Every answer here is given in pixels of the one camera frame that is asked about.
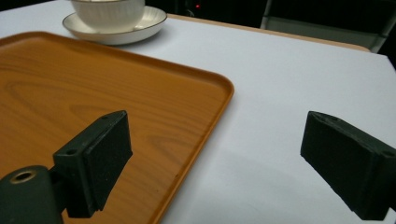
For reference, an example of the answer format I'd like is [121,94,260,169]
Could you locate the metal stand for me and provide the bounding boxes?
[260,0,396,54]

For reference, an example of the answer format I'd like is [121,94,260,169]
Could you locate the white saucer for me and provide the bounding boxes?
[62,6,168,47]

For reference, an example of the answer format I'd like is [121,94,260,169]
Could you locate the wooden tray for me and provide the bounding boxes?
[0,31,235,224]

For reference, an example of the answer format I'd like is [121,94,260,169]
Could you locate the white cup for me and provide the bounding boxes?
[69,0,146,34]

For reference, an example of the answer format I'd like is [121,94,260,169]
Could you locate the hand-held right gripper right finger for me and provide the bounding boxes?
[300,110,396,222]

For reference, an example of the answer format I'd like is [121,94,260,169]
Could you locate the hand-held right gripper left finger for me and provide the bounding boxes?
[51,109,134,219]

